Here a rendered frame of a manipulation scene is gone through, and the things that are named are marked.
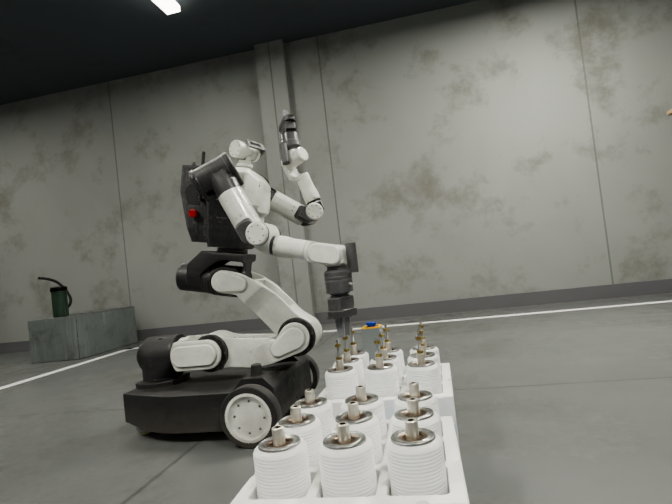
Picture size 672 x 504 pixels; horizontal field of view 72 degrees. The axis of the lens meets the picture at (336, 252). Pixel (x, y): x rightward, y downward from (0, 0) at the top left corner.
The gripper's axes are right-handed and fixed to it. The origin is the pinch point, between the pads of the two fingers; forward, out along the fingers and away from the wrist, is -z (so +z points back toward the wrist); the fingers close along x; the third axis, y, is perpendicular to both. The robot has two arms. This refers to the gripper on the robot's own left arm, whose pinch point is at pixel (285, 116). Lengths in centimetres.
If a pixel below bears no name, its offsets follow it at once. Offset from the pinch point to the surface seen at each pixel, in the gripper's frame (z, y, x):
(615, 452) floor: 154, -38, 80
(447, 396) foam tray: 132, -2, 65
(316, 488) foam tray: 141, 46, 90
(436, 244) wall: 10, -201, -170
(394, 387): 127, 6, 54
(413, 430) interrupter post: 134, 31, 101
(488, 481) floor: 153, -3, 72
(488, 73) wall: -128, -249, -90
